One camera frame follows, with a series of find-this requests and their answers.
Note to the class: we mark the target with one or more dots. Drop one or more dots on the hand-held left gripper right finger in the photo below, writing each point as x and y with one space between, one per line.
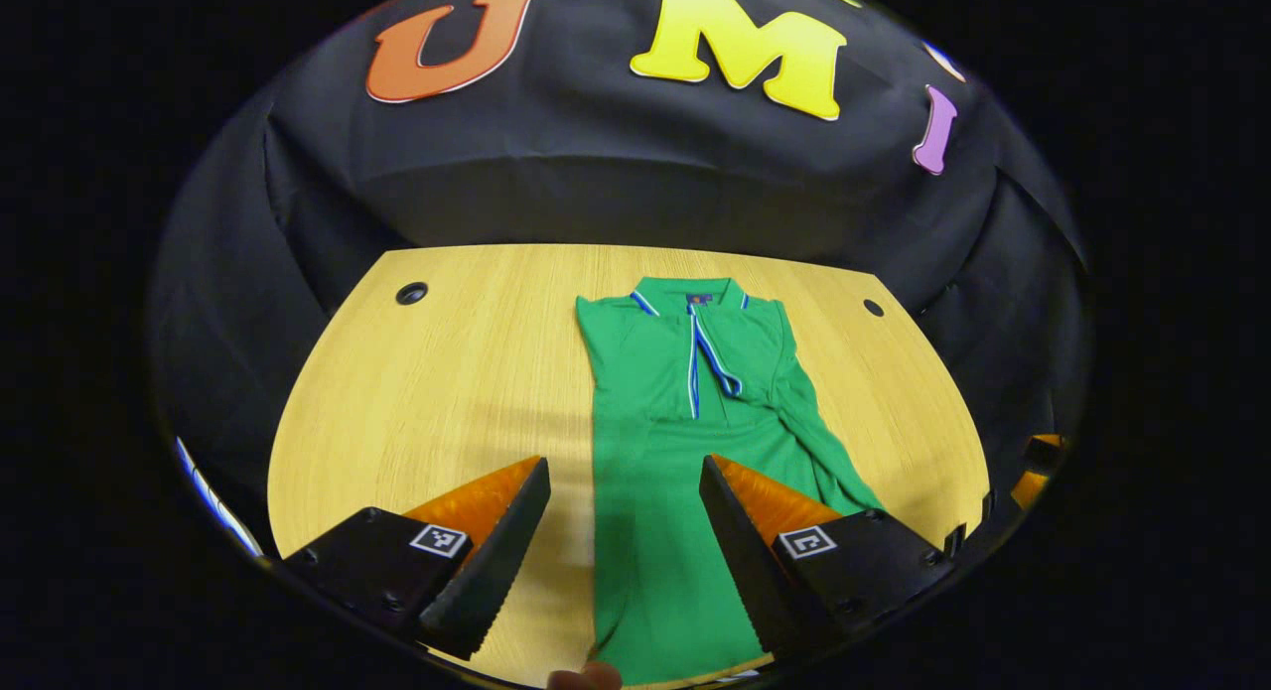
755 566

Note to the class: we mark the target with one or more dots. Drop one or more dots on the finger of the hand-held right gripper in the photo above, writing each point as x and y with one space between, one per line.
1045 454
1028 491

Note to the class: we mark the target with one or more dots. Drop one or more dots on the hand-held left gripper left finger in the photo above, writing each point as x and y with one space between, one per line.
496 566

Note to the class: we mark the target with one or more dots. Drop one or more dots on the green T-shirt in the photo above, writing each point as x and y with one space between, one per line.
655 491

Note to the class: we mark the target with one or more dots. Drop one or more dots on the black backdrop cloth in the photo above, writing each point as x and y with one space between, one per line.
635 174

